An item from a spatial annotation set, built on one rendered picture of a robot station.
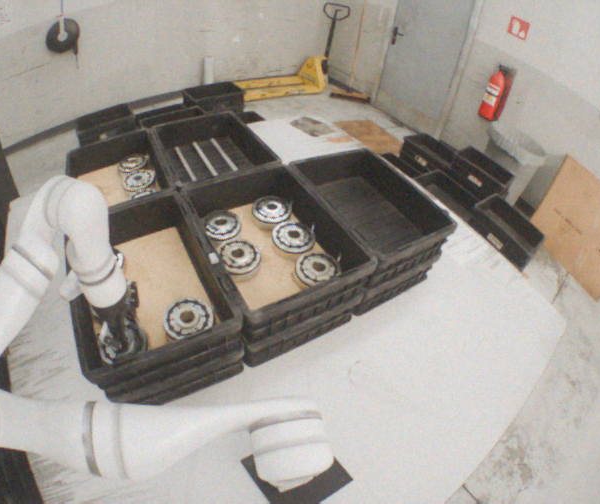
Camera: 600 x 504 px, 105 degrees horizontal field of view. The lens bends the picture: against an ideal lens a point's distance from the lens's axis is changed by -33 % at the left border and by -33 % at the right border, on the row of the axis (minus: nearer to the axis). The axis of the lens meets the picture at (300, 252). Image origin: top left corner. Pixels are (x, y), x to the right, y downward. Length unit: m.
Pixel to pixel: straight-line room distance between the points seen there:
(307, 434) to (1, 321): 0.36
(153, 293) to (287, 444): 0.48
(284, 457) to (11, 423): 0.34
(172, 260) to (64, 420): 0.52
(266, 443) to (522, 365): 0.84
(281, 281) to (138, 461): 0.52
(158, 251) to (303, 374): 0.44
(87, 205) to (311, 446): 0.37
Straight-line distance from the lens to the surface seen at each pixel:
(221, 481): 0.71
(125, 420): 0.37
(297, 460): 0.37
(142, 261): 0.81
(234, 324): 0.56
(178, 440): 0.37
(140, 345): 0.65
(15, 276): 0.41
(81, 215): 0.41
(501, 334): 1.08
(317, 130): 1.66
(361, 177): 1.12
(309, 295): 0.60
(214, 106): 2.38
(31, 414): 0.44
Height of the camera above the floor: 1.41
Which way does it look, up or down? 46 degrees down
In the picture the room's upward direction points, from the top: 10 degrees clockwise
